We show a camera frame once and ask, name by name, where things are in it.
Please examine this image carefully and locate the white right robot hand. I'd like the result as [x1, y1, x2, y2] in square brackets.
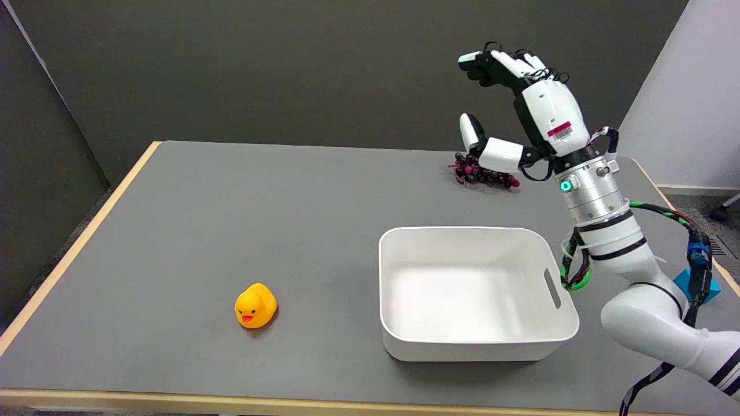
[458, 42, 601, 182]

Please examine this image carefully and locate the dark red grape bunch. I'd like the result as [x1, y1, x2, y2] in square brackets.
[448, 153, 520, 190]

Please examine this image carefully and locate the white plastic bin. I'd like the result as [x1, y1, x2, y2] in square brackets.
[379, 226, 580, 363]

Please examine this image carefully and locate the black chair caster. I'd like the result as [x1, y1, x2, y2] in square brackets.
[710, 194, 740, 222]

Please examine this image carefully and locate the blue block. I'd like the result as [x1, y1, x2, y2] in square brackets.
[673, 268, 722, 302]

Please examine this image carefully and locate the yellow rubber duck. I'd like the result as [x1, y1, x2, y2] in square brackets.
[234, 283, 279, 330]

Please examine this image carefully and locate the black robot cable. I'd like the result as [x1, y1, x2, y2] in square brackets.
[560, 199, 715, 416]

